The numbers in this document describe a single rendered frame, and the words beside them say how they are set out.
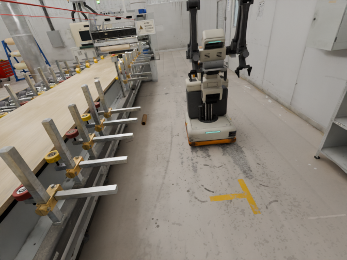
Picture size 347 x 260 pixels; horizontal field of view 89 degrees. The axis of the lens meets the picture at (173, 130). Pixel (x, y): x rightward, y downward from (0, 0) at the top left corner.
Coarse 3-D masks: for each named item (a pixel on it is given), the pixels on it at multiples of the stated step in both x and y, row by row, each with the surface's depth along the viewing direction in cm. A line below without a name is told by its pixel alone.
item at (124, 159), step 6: (126, 156) 106; (84, 162) 105; (90, 162) 105; (96, 162) 104; (102, 162) 105; (108, 162) 105; (114, 162) 105; (120, 162) 105; (126, 162) 106; (60, 168) 105; (66, 168) 105
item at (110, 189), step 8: (56, 192) 83; (64, 192) 83; (72, 192) 82; (80, 192) 82; (88, 192) 81; (96, 192) 82; (104, 192) 82; (112, 192) 82; (24, 200) 81; (32, 200) 82
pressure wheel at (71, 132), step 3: (72, 129) 125; (75, 129) 124; (66, 132) 122; (69, 132) 123; (72, 132) 122; (75, 132) 121; (66, 135) 120; (69, 135) 120; (72, 135) 120; (75, 135) 122; (69, 138) 121; (75, 138) 126
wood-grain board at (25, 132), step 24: (96, 72) 293; (120, 72) 282; (48, 96) 202; (72, 96) 193; (96, 96) 184; (0, 120) 155; (24, 120) 149; (72, 120) 140; (0, 144) 118; (24, 144) 115; (48, 144) 112; (0, 168) 96; (0, 192) 80
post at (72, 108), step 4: (72, 104) 108; (68, 108) 108; (72, 108) 108; (76, 108) 111; (72, 112) 109; (76, 112) 110; (72, 116) 110; (76, 116) 111; (80, 116) 114; (76, 120) 112; (80, 120) 113; (76, 124) 114; (80, 124) 114; (80, 128) 115; (84, 128) 117; (80, 132) 117; (84, 132) 117; (84, 136) 119; (88, 136) 122; (84, 140) 120; (88, 140) 121; (92, 148) 126; (88, 152) 126; (92, 152) 126
